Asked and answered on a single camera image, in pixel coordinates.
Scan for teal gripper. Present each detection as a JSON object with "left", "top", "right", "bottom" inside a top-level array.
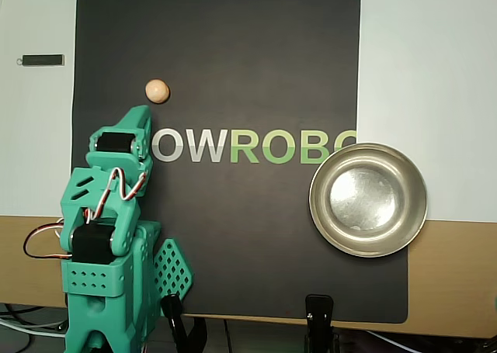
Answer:
[{"left": 85, "top": 105, "right": 154, "bottom": 199}]

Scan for brown egg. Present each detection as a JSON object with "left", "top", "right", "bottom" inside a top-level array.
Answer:
[{"left": 145, "top": 78, "right": 171, "bottom": 105}]

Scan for teal robot base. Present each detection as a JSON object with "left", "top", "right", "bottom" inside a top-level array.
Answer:
[{"left": 131, "top": 220, "right": 195, "bottom": 319}]

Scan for metal bowl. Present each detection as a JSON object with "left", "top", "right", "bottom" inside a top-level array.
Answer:
[{"left": 308, "top": 142, "right": 429, "bottom": 258}]

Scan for black WOWROBO mat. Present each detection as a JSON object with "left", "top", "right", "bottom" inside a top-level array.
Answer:
[{"left": 64, "top": 0, "right": 409, "bottom": 325}]

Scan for black USB stick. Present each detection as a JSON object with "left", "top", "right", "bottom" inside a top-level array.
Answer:
[{"left": 16, "top": 54, "right": 66, "bottom": 67}]

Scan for black table clamp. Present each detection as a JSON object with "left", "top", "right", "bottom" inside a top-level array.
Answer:
[{"left": 161, "top": 292, "right": 209, "bottom": 353}]

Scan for white paper sheet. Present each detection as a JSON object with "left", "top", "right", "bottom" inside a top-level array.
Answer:
[{"left": 0, "top": 0, "right": 497, "bottom": 224}]

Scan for gripper servo cable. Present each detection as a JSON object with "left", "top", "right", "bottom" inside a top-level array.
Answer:
[{"left": 83, "top": 168, "right": 148, "bottom": 222}]

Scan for thick black cable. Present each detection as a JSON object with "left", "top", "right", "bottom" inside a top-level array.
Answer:
[{"left": 0, "top": 303, "right": 44, "bottom": 320}]

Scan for thin black hanging cable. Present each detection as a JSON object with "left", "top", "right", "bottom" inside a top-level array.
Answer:
[{"left": 221, "top": 317, "right": 236, "bottom": 353}]

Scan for white power cable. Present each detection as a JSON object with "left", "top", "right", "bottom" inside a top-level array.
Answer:
[{"left": 0, "top": 317, "right": 69, "bottom": 337}]

